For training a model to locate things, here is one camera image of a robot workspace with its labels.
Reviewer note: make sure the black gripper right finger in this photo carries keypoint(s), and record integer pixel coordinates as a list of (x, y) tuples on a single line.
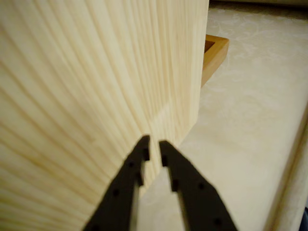
[(199, 204)]

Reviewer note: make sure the brown wooden frame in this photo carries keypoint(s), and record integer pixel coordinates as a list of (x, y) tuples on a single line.
[(216, 55)]

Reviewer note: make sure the beige wooden rail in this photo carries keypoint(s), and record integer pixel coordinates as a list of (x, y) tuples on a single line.
[(288, 168)]

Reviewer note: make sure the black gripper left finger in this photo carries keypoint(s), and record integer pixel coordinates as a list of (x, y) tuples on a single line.
[(118, 197)]

